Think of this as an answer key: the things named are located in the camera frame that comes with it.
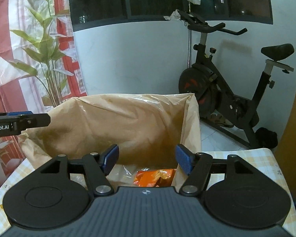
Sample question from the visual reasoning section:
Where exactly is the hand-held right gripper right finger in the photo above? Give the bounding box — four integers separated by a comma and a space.
175, 144, 259, 195

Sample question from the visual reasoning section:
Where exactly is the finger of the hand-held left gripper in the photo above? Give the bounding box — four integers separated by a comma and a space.
7, 112, 51, 134

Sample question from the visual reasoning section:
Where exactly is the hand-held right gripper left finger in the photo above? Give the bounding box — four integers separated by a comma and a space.
39, 144, 120, 197

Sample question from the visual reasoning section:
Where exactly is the taped cardboard box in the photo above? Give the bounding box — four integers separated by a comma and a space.
18, 92, 202, 193

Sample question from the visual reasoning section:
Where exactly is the orange snack packet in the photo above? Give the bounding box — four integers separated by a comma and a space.
133, 168, 177, 187

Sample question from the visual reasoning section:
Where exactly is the clear plastic packet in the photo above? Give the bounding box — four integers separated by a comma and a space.
106, 164, 139, 187

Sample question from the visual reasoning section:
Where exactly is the red bamboo print curtain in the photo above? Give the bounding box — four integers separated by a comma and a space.
0, 0, 88, 195

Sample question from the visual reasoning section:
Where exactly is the black exercise bike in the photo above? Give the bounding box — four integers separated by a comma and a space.
178, 10, 294, 150

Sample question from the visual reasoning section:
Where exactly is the yellow checked tablecloth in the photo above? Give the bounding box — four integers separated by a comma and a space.
0, 148, 296, 237

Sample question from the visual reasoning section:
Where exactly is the metal pole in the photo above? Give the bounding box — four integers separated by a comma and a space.
187, 4, 193, 68

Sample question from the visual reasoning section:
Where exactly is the wooden door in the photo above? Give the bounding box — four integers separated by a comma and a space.
276, 62, 296, 198

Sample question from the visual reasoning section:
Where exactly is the crumpled white cloth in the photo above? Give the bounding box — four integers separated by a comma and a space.
163, 9, 182, 22

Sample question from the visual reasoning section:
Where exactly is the dark window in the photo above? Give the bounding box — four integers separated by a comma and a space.
67, 0, 274, 32

